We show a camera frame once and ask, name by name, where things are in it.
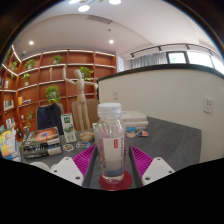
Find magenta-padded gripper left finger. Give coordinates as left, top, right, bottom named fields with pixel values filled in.
left=49, top=144, right=98, bottom=188

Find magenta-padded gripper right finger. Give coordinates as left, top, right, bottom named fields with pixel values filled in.
left=129, top=144, right=176, bottom=188

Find clear plastic water bottle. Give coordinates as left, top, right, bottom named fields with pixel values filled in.
left=93, top=102, right=128, bottom=185

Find small colourful sticker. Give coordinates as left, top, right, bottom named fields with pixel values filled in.
left=125, top=130, right=137, bottom=139
left=75, top=141, right=91, bottom=150
left=136, top=129, right=150, bottom=138
left=62, top=143, right=75, bottom=153

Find flat round red coaster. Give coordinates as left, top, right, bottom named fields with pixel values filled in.
left=98, top=169, right=134, bottom=192

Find stack of dark books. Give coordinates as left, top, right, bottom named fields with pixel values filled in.
left=20, top=125, right=63, bottom=160

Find green and white carton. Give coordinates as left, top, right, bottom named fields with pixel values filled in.
left=60, top=113, right=78, bottom=144

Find chair with dark jacket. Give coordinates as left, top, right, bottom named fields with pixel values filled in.
left=35, top=102, right=65, bottom=136

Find brown chair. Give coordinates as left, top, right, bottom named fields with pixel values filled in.
left=70, top=98, right=101, bottom=132

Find wooden artist mannequin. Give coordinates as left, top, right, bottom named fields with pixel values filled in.
left=61, top=68, right=99, bottom=143

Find wooden shelf unit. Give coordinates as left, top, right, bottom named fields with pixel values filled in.
left=0, top=44, right=118, bottom=134

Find grey curtain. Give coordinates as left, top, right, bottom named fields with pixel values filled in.
left=131, top=52, right=169, bottom=69

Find window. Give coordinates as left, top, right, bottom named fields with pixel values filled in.
left=166, top=50, right=224, bottom=75

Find recessed ceiling spotlights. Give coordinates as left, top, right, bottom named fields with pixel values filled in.
left=28, top=38, right=115, bottom=46

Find multi-bulb ceiling lamp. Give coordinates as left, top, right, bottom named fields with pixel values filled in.
left=68, top=0, right=123, bottom=14

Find white wall socket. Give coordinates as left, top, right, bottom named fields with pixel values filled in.
left=202, top=96, right=215, bottom=115

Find black ceiling track rail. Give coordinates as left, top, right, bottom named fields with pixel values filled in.
left=130, top=43, right=218, bottom=59

